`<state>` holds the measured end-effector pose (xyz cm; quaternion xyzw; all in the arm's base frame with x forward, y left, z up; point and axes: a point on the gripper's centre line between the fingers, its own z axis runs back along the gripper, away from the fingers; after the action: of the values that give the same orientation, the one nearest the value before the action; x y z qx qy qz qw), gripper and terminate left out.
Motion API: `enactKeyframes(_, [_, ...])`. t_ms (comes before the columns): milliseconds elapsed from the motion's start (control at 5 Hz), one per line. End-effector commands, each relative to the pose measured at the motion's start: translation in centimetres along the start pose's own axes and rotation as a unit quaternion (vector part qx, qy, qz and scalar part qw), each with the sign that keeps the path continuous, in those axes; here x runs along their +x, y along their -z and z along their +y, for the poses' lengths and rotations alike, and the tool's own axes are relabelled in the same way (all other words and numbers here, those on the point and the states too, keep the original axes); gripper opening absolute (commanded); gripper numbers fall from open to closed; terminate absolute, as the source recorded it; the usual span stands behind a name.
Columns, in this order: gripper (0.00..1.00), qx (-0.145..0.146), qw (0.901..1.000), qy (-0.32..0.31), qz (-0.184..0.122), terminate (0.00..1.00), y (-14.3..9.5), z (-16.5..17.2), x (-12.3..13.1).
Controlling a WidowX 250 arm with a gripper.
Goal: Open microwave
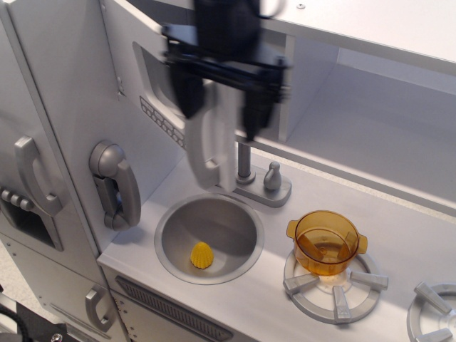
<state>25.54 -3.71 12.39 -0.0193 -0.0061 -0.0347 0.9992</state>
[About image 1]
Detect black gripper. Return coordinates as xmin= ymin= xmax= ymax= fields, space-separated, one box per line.
xmin=162 ymin=1 xmax=289 ymax=141

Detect grey toy microwave door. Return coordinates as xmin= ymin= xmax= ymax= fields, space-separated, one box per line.
xmin=102 ymin=1 xmax=239 ymax=192

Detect grey toy faucet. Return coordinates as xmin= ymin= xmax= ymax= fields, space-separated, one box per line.
xmin=234 ymin=142 xmax=292 ymax=208

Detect round metal sink bowl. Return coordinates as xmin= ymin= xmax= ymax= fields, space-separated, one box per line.
xmin=154 ymin=194 xmax=264 ymax=285

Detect yellow toy corn piece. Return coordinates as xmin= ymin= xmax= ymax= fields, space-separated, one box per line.
xmin=190 ymin=242 xmax=214 ymax=269

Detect amber transparent toy pot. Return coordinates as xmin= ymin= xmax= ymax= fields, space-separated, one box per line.
xmin=286 ymin=210 xmax=368 ymax=276

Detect grey oven vent panel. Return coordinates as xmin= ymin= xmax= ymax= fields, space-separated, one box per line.
xmin=115 ymin=276 xmax=234 ymax=341

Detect grey stove burner grate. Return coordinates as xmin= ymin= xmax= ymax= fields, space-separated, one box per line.
xmin=283 ymin=254 xmax=389 ymax=325

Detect grey ice dispenser panel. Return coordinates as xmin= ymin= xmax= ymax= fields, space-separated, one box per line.
xmin=1 ymin=186 xmax=63 ymax=252

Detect grey toy wall phone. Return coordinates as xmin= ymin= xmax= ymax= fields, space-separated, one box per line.
xmin=89 ymin=140 xmax=141 ymax=232

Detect grey upper fridge handle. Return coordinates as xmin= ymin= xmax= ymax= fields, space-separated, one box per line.
xmin=14 ymin=135 xmax=62 ymax=217

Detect grey fridge handle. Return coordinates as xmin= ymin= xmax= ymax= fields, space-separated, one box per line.
xmin=85 ymin=285 xmax=115 ymax=333
xmin=14 ymin=135 xmax=62 ymax=217

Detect grey lower fridge handle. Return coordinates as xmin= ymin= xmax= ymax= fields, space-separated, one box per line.
xmin=85 ymin=285 xmax=115 ymax=333

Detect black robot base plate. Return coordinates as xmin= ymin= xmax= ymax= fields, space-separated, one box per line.
xmin=1 ymin=287 xmax=75 ymax=341

